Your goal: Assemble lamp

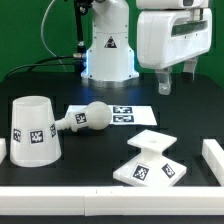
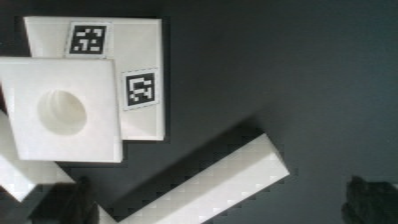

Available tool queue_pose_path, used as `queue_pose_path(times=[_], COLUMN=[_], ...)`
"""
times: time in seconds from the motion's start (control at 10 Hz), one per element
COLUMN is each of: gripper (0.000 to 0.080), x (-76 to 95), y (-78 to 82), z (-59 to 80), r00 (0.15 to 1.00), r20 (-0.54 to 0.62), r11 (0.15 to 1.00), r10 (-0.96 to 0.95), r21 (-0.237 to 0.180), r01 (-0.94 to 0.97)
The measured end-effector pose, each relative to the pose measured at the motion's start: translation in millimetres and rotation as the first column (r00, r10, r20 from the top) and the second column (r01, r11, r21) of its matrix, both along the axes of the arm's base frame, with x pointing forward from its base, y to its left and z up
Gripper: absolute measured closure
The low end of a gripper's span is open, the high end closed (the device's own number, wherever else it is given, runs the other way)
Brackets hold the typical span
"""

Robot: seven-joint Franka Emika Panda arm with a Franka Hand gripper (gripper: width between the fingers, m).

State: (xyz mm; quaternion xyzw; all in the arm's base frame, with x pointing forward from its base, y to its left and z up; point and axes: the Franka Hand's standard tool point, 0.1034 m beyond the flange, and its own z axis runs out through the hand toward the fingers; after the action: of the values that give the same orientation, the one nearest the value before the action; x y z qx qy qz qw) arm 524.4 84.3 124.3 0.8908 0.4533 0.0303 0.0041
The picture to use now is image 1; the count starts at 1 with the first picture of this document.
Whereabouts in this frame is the grey thin cable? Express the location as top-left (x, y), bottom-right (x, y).
top-left (40, 0), bottom-right (68, 73)

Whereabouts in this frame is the white marker sheet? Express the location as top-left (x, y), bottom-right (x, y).
top-left (65, 105), bottom-right (157, 125)

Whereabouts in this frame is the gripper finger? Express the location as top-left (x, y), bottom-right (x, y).
top-left (155, 67), bottom-right (172, 95)
top-left (182, 57), bottom-right (198, 81)

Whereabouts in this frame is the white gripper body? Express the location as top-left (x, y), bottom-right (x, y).
top-left (137, 8), bottom-right (212, 69)

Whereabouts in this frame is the white right rail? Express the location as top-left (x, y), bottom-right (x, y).
top-left (202, 139), bottom-right (224, 187)

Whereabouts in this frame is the white left rail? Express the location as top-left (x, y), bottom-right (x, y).
top-left (0, 138), bottom-right (7, 164)

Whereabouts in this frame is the white lamp shade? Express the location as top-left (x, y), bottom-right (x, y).
top-left (10, 96), bottom-right (61, 167)

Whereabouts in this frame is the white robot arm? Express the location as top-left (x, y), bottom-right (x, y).
top-left (81, 0), bottom-right (212, 95)

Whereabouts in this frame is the white lamp bulb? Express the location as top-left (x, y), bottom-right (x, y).
top-left (55, 101), bottom-right (112, 132)

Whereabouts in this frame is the white lamp base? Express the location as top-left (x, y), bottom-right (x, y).
top-left (113, 130), bottom-right (187, 187)

